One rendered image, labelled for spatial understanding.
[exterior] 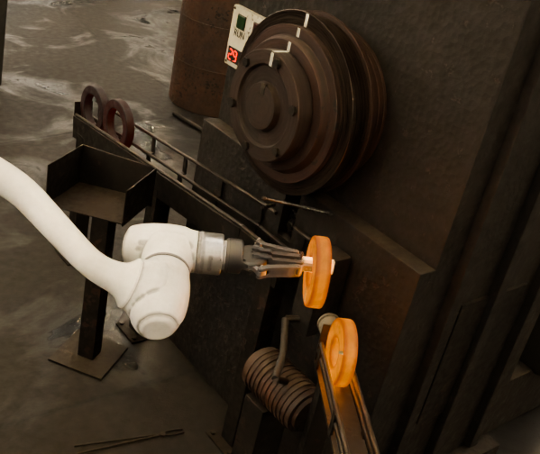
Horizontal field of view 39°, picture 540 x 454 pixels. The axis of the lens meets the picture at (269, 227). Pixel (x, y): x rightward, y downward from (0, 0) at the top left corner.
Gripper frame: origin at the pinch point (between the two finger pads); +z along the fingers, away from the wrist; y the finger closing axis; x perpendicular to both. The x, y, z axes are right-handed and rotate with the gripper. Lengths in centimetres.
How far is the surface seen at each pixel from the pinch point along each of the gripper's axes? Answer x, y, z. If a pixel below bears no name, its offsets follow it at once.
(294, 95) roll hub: 26.3, -32.3, -7.2
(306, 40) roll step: 37, -42, -5
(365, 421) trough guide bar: -22.9, 22.0, 12.1
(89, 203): -30, -74, -59
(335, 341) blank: -21.8, -2.9, 8.7
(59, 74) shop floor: -87, -360, -123
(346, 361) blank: -19.3, 7.5, 9.3
